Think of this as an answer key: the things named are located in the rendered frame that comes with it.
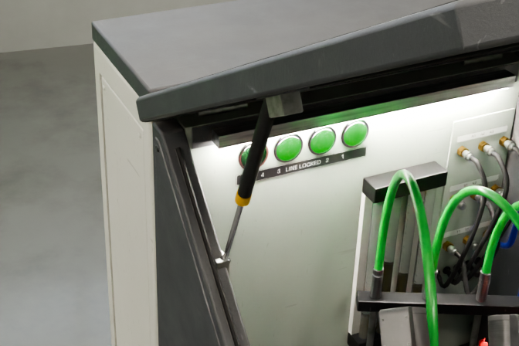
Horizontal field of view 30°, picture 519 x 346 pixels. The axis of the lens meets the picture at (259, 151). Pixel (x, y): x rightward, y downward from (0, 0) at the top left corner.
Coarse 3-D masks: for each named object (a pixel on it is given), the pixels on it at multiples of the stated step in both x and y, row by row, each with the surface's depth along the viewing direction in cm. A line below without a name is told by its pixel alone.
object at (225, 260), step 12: (264, 108) 107; (264, 120) 108; (264, 132) 110; (252, 144) 113; (264, 144) 112; (252, 156) 114; (252, 168) 116; (252, 180) 118; (240, 192) 121; (240, 204) 122; (240, 216) 126; (228, 240) 131; (228, 252) 133; (216, 264) 135; (228, 264) 135
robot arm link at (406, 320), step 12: (384, 312) 112; (396, 312) 111; (408, 312) 111; (420, 312) 113; (384, 324) 112; (396, 324) 111; (408, 324) 110; (420, 324) 112; (384, 336) 111; (396, 336) 110; (408, 336) 110; (420, 336) 112
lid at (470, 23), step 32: (480, 0) 66; (512, 0) 65; (352, 32) 80; (384, 32) 75; (416, 32) 71; (448, 32) 68; (480, 32) 66; (512, 32) 65; (256, 64) 99; (288, 64) 92; (320, 64) 86; (352, 64) 81; (384, 64) 76; (416, 64) 85; (160, 96) 129; (192, 96) 118; (224, 96) 108; (256, 96) 100; (288, 96) 102
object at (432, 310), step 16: (400, 176) 140; (416, 192) 132; (384, 208) 152; (416, 208) 130; (384, 224) 154; (384, 240) 157; (432, 256) 126; (432, 272) 124; (432, 288) 123; (432, 304) 123; (432, 320) 122; (432, 336) 122
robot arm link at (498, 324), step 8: (488, 320) 130; (496, 320) 128; (504, 320) 127; (512, 320) 127; (488, 328) 130; (496, 328) 128; (504, 328) 127; (512, 328) 126; (488, 336) 130; (496, 336) 128; (504, 336) 127; (512, 336) 126; (496, 344) 127; (504, 344) 127; (512, 344) 126
